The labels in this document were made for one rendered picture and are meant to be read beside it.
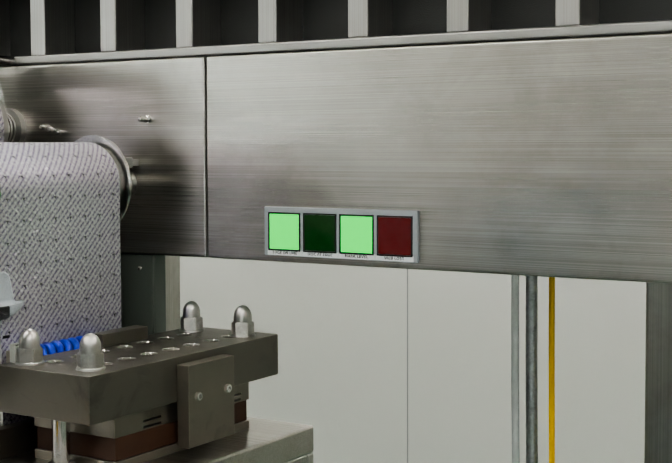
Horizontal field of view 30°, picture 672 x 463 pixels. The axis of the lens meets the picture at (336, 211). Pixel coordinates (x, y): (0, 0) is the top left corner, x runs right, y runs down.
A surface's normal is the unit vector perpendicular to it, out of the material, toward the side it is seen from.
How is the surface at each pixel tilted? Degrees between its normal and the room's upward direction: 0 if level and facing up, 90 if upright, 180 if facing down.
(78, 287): 90
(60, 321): 90
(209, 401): 90
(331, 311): 90
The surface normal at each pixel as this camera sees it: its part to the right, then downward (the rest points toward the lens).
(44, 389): -0.53, 0.04
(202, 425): 0.85, 0.03
